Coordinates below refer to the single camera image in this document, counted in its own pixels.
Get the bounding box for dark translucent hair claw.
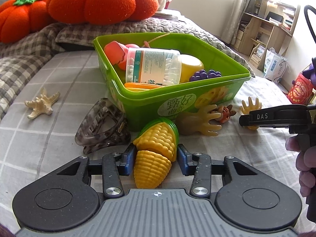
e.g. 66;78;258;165
75;98;131;155

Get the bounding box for amber sticky hand toy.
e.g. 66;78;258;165
175;104;222;136

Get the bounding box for yellow toy corn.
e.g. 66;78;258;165
133;117;179;189

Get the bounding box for orange toy plate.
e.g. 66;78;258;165
124;82;162;92

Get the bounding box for purple toy grapes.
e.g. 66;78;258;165
189;69;222;82

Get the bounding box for beige starfish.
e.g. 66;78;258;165
25;87;60;119

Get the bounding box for yellow toy pot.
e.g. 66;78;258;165
178;54;204;84

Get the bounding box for clear cotton swab jar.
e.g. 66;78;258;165
125;48;182;86

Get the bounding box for small amber sticky hand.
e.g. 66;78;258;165
240;96;262;115

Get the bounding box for person's hand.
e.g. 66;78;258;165
285;136;316;198

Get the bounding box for red snack bucket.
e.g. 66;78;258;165
288;73;313;105

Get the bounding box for purple plush toy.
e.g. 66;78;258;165
302;57;315;86

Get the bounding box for white shopping bag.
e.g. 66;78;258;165
263;48;288;83

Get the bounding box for small orange brown figurine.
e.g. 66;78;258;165
214;104;236;124

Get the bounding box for wooden desk shelf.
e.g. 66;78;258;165
233;0;300;70

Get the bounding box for green plastic storage box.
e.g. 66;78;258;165
93;33;251;132

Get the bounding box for beige window curtain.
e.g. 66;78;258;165
221;0;252;44

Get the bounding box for grey quilted pillow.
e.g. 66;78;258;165
55;17;256;77

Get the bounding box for grey checkered quilt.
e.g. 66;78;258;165
0;22;68;119

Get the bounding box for right orange pumpkin cushion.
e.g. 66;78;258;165
47;0;159;26

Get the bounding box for orange pumpkin cushion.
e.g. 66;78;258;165
0;0;55;44
47;0;159;26

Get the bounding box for left orange pumpkin cushion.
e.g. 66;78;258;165
0;0;55;44

